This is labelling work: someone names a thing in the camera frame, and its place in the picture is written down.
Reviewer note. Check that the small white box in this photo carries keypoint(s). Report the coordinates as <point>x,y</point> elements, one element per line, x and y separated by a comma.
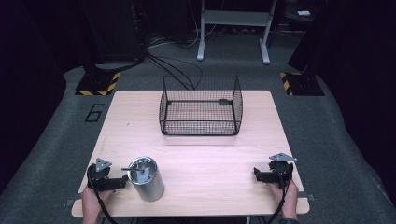
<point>304,13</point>

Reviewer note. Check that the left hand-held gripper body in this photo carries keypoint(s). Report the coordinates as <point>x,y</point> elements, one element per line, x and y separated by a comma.
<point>102,174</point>

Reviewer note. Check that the black yellow striped stand base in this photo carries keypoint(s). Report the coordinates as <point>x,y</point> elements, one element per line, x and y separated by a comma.
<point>303,84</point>
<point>98,84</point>

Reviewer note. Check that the silver metal can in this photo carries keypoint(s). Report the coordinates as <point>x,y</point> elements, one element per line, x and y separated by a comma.
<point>146,180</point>

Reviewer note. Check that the person's right hand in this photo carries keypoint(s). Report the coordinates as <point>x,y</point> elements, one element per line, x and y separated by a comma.
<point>291,199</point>

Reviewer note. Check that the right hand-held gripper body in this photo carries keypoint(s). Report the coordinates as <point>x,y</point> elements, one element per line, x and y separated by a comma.
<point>280,169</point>

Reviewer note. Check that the grey table bracket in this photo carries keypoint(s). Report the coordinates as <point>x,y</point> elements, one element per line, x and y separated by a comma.
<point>308,196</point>
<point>69,202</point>

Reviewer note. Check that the person's left hand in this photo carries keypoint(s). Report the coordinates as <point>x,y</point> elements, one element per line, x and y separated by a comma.
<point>91,202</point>

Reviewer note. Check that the white metal desk frame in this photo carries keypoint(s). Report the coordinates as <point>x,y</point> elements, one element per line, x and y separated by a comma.
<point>236,18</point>

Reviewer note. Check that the black cabinet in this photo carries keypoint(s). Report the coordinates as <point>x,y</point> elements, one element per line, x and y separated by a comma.
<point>112,28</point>

